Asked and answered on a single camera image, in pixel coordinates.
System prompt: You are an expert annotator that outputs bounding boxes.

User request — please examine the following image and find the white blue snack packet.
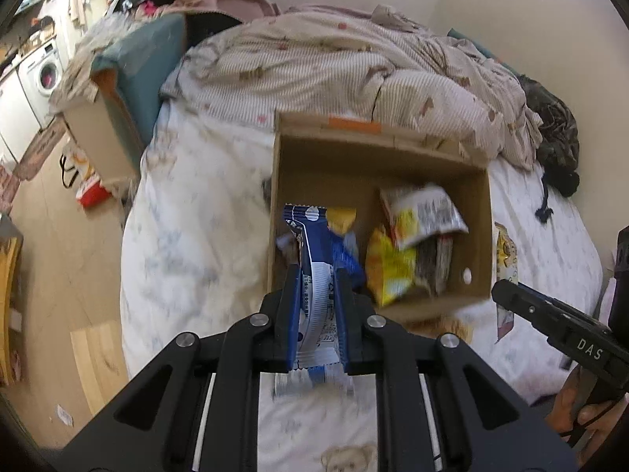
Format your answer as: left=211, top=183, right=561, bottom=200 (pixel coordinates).
left=272, top=368, right=355, bottom=400

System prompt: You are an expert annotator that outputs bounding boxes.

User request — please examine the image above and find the dark brown snack packet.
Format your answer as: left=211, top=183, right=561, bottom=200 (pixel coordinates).
left=415, top=236, right=455, bottom=297

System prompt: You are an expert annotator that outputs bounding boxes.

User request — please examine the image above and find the person's right hand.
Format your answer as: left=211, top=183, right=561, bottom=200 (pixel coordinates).
left=546, top=368, right=629, bottom=459

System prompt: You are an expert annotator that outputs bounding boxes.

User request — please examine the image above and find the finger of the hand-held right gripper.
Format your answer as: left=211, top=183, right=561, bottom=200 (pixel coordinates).
left=491, top=278, right=611, bottom=339

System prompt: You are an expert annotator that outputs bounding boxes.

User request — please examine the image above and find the blue and white snack bag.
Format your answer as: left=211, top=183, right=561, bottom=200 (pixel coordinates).
left=282, top=203, right=356, bottom=372

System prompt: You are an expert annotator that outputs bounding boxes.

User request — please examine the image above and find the yellow wooden furniture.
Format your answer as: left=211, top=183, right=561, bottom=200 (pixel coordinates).
left=0, top=213, right=25, bottom=387

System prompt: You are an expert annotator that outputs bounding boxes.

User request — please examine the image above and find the brown cardboard box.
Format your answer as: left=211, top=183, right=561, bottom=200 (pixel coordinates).
left=265, top=112, right=495, bottom=324

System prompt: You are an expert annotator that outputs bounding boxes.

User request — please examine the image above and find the dark camouflage cloth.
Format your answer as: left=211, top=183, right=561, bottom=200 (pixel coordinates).
left=517, top=73, right=581, bottom=198

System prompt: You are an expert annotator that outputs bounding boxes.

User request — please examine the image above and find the patterned floor rug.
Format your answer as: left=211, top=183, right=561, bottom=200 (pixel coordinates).
left=14, top=117, right=68, bottom=179

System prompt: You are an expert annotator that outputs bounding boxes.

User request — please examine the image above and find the red bag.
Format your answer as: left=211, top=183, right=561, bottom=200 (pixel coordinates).
left=75, top=178, right=112, bottom=208

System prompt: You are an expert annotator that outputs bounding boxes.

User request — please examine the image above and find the yellow white snack bag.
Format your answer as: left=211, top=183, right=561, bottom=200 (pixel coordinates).
left=380, top=183, right=471, bottom=251

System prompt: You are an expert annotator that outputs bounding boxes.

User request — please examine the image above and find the solid blue snack packet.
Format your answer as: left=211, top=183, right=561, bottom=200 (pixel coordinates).
left=329, top=233, right=367, bottom=288

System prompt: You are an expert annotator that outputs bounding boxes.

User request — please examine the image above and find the teal cushion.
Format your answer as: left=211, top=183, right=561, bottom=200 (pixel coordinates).
left=91, top=12, right=188, bottom=143

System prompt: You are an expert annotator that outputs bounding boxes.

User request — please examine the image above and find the beige striped duvet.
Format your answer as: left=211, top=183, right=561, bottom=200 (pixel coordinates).
left=158, top=4, right=542, bottom=174

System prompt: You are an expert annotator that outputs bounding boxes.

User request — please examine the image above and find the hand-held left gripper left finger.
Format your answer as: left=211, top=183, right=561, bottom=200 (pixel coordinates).
left=54, top=264, right=303, bottom=472

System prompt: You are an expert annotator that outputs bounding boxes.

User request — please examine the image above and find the brown yellow snack packet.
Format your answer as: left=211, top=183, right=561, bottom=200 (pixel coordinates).
left=493, top=223, right=520, bottom=343

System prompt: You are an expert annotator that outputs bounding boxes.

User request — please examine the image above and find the small pale yellow packet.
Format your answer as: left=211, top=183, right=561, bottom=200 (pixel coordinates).
left=326, top=206, right=358, bottom=235

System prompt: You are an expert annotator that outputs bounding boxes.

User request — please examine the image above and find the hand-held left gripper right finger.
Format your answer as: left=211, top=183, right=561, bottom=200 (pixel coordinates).
left=335, top=269, right=577, bottom=472

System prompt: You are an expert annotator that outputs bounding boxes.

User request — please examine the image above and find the yellow white shopping bag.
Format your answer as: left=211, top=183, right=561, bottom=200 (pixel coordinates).
left=60, top=149, right=100, bottom=188

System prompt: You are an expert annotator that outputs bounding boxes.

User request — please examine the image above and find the white washing machine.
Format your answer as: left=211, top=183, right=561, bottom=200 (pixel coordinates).
left=18, top=42, right=70, bottom=129

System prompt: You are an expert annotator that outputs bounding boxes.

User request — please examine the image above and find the orange patterned snack packet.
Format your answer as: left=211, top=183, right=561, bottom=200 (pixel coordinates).
left=407, top=316, right=473, bottom=346

